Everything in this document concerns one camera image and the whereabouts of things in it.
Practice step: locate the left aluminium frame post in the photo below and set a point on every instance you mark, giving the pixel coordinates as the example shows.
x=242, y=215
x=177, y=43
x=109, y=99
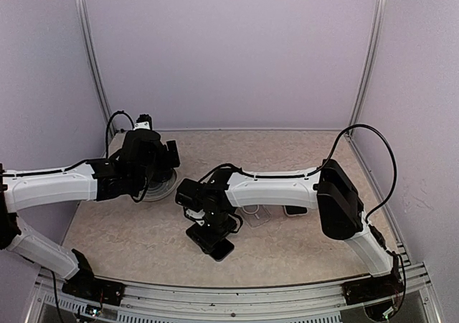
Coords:
x=84, y=21

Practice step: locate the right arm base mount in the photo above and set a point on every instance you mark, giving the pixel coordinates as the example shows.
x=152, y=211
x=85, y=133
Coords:
x=370, y=289

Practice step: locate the pink phone case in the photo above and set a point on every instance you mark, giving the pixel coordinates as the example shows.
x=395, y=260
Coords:
x=295, y=214

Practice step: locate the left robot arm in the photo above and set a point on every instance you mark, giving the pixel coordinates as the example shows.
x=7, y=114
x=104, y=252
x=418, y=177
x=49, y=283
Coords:
x=143, y=162

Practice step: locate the front aluminium rail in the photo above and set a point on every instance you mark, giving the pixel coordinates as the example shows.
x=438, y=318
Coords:
x=325, y=301

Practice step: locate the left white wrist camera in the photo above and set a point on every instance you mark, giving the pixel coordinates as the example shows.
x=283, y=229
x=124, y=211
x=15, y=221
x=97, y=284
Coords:
x=144, y=121

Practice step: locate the black phone screen up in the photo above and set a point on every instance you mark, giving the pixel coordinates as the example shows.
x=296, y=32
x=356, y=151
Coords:
x=221, y=250

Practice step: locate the black phone back up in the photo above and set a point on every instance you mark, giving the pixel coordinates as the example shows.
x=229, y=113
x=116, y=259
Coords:
x=295, y=210

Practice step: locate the clear magsafe phone case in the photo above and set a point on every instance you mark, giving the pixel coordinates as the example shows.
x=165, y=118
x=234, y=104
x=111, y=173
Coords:
x=255, y=215

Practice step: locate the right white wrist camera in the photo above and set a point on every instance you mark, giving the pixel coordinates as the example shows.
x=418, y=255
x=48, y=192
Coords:
x=195, y=217

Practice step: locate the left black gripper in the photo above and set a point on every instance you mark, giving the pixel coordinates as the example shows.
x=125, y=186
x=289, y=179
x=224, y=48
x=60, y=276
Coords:
x=166, y=163

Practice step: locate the aluminium frame post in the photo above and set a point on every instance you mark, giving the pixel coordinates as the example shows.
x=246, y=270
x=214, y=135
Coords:
x=370, y=58
x=84, y=21

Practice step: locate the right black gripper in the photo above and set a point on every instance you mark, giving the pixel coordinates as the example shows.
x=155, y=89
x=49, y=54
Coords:
x=207, y=239

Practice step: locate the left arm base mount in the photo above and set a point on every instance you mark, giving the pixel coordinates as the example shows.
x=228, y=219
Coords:
x=99, y=290

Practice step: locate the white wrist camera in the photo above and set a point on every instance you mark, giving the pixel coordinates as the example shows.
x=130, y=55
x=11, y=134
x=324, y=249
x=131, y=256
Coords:
x=144, y=121
x=195, y=217

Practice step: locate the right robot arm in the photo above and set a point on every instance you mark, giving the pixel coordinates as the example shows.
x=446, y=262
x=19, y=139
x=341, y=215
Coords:
x=211, y=204

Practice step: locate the right aluminium frame post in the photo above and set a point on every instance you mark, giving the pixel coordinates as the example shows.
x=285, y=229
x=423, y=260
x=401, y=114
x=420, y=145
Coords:
x=370, y=58

